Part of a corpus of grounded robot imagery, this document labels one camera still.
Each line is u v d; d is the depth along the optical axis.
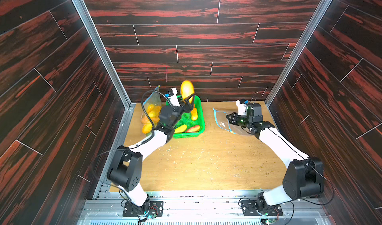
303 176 0.43
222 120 0.91
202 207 0.75
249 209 0.73
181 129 1.01
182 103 0.69
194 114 1.08
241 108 0.76
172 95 0.69
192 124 1.07
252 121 0.66
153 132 0.61
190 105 0.72
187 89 0.73
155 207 0.73
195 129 1.00
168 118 0.63
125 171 0.45
